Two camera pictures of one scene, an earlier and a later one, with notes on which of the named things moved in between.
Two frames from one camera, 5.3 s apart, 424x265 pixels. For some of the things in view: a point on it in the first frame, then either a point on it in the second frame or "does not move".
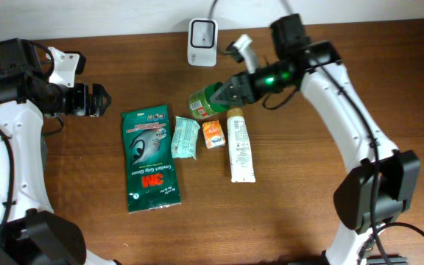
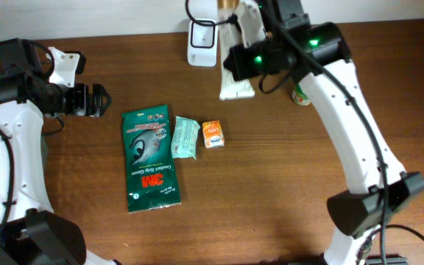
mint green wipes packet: x=183 y=138 does not move
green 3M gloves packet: x=151 y=172 does not move
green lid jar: x=200 y=104 → x=299 y=97
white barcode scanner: x=202 y=40 does not move
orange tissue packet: x=213 y=134 does not move
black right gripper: x=247 y=87 → x=235 y=61
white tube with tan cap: x=241 y=163 → x=231 y=34
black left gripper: x=87 y=104 does not move
